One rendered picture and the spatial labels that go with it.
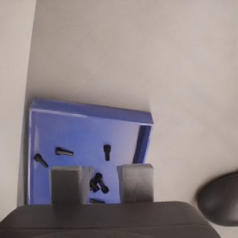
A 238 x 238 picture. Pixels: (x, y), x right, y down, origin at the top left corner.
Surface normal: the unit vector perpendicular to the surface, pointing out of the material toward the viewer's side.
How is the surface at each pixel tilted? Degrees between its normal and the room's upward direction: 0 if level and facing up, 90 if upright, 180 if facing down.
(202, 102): 0
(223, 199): 53
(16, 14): 0
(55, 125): 0
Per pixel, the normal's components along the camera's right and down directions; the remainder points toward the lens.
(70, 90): 0.04, 0.47
